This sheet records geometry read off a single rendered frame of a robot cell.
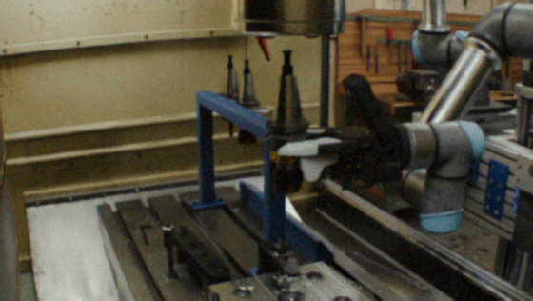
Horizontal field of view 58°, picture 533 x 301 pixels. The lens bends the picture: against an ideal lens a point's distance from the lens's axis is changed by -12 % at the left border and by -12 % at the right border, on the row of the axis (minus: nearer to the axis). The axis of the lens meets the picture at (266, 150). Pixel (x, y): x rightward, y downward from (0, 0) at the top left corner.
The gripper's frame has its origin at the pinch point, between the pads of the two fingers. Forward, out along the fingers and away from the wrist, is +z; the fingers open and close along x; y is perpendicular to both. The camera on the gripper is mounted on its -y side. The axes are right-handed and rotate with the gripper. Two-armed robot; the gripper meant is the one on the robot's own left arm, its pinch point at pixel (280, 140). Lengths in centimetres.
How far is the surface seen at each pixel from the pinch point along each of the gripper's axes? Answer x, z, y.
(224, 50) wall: 104, -9, -3
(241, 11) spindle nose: -2.7, 6.3, -18.8
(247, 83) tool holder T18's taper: 53, -6, 0
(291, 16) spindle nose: -7.6, 0.8, -18.4
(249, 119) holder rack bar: 34.0, -2.6, 4.7
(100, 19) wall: 95, 32, -15
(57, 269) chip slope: 67, 49, 54
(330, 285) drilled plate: 3.8, -10.8, 28.0
